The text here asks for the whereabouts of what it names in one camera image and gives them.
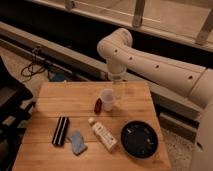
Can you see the translucent yellowish end tool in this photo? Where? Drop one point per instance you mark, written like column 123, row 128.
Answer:
column 117, row 88

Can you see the black round bowl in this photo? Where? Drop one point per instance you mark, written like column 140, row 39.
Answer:
column 139, row 139

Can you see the translucent plastic cup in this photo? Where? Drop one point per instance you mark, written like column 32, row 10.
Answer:
column 107, row 99

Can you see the blue object behind table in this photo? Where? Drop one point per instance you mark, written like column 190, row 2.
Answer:
column 58, row 78

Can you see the black white striped eraser block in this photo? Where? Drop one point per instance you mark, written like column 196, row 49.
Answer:
column 60, row 131

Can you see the small dark red bottle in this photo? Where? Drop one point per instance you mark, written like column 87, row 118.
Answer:
column 98, row 106

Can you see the blue cloth mitt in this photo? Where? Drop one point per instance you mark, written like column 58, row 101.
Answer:
column 77, row 142

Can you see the white tube bottle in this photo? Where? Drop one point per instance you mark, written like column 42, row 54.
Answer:
column 104, row 135

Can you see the black chair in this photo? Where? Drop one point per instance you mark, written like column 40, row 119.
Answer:
column 12, row 94

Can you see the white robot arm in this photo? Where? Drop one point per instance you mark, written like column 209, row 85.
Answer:
column 191, row 81

